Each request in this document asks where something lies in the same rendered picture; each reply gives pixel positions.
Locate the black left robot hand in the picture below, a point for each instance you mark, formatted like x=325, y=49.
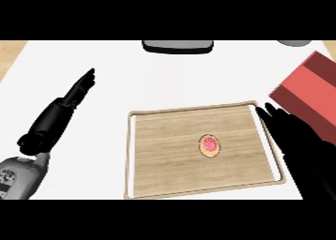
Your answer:
x=52, y=122

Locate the grey and black appliance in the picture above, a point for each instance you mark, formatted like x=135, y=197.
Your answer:
x=177, y=46

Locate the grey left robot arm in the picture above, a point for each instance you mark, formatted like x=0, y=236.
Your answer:
x=15, y=178

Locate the pink frosted cupcake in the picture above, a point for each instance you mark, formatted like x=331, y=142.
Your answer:
x=208, y=145

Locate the wooden tray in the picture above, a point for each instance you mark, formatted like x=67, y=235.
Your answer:
x=200, y=150

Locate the red cardboard box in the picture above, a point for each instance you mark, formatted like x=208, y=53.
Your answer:
x=316, y=93

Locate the grey round object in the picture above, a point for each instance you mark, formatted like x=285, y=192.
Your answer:
x=294, y=42

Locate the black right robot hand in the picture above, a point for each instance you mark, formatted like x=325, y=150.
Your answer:
x=313, y=150

